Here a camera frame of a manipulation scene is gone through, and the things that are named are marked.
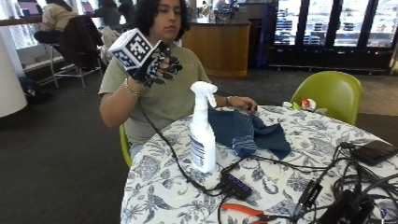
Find blue striped cloth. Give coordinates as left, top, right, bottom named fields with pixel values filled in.
left=207, top=106, right=292, bottom=161

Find the person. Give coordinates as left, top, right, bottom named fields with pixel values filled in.
left=98, top=0, right=258, bottom=160

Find white marker cube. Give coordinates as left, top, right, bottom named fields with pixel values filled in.
left=106, top=28, right=161, bottom=71

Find wooden round counter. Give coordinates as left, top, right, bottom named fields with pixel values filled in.
left=179, top=18, right=252, bottom=78

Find red and white small toy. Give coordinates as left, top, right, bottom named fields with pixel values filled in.
left=299, top=97, right=318, bottom=113

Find white spray bottle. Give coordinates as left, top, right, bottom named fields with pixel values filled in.
left=187, top=80, right=218, bottom=175

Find green plastic chair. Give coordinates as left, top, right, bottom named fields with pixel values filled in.
left=288, top=70, right=363, bottom=126
left=118, top=123, right=134, bottom=169

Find dark jacket on chair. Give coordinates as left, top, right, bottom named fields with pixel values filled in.
left=57, top=14, right=105, bottom=72

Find metal high stool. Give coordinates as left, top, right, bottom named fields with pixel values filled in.
left=47, top=42, right=103, bottom=92

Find black usb hub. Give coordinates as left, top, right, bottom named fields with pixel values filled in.
left=218, top=173, right=254, bottom=201

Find glass door drinks fridge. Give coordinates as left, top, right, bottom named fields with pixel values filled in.
left=267, top=0, right=398, bottom=72

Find flat black device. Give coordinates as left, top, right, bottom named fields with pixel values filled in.
left=350, top=139, right=398, bottom=167

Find blue floral tablecloth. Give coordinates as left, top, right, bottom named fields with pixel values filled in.
left=119, top=105, right=398, bottom=224

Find black bag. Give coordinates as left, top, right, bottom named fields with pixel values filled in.
left=17, top=76, right=54, bottom=105

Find white round pillar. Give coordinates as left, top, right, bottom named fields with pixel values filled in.
left=0, top=0, right=27, bottom=119

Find laptop screen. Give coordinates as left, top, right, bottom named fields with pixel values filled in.
left=17, top=0, right=43, bottom=17

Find silver bead bracelet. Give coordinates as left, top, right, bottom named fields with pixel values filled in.
left=123, top=77, right=142, bottom=97

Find black glove cable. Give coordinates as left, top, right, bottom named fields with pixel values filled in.
left=137, top=98, right=227, bottom=198

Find black cable adapter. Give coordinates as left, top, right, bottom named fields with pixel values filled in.
left=291, top=179, right=324, bottom=218

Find orange handled pliers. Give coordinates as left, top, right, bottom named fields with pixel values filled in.
left=219, top=203, right=276, bottom=224

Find bundle of black cables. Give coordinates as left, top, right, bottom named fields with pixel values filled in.
left=216, top=141, right=398, bottom=224

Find black camera box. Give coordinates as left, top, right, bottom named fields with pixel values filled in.
left=316, top=189, right=376, bottom=224

